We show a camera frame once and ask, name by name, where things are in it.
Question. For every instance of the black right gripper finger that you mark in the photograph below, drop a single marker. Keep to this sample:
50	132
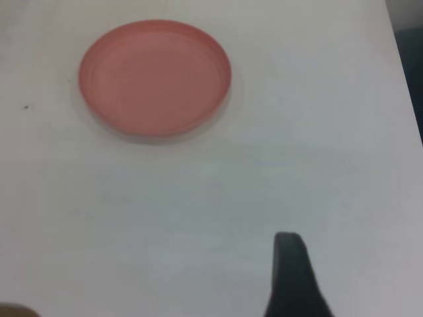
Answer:
292	280

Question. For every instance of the pink round plate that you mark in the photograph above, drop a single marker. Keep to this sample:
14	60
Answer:
155	79

